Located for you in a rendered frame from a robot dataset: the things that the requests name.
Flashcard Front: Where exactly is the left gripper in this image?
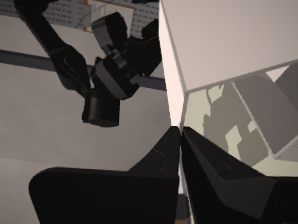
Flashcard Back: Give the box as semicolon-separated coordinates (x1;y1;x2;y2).
95;18;162;100

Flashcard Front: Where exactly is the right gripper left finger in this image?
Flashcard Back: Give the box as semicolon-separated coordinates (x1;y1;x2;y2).
28;126;181;224

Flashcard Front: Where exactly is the white printed paper sheet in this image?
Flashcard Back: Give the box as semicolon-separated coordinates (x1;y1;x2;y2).
87;0;134;38

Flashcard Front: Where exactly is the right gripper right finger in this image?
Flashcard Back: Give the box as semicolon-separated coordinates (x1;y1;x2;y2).
181;126;298;224

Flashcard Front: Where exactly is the dark grey metal support frame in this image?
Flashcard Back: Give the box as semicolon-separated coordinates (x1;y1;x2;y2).
0;50;167;91

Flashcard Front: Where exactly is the white cardboard box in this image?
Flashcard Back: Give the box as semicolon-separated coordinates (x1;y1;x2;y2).
159;0;298;162

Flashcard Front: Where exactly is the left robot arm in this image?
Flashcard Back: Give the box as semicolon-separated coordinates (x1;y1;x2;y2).
13;0;133;127

